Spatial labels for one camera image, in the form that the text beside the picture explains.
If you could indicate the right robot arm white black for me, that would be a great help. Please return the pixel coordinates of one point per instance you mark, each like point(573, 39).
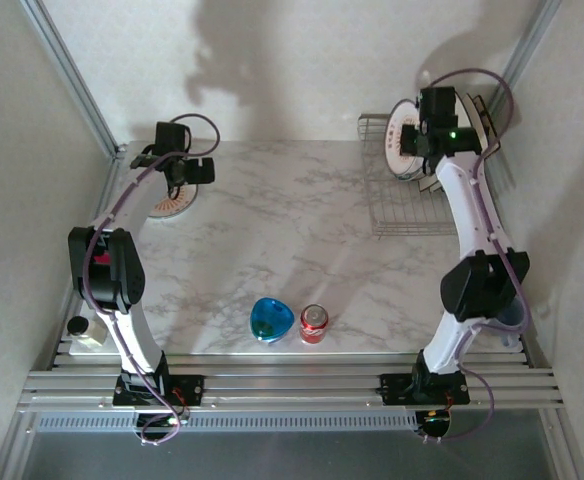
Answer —
point(467, 215)

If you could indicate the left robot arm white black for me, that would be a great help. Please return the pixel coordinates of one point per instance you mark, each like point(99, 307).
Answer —
point(132, 200)

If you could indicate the blue triangular container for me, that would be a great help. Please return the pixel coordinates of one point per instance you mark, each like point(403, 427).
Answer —
point(272, 320)

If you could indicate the blue plastic cup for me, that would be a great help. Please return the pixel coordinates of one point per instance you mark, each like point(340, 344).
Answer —
point(512, 320)

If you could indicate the glass bottle black cap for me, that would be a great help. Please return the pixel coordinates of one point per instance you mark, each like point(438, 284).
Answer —
point(77, 326)

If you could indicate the red soda can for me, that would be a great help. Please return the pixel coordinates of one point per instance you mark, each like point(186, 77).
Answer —
point(314, 324)

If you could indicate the black controller box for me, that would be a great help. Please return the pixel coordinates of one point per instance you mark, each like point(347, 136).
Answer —
point(434, 425)
point(147, 422)

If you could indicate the aluminium corner post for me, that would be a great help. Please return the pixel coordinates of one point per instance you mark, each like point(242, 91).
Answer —
point(67, 67)
point(529, 40)

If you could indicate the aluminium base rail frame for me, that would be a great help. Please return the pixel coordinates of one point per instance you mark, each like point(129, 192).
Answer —
point(292, 385)

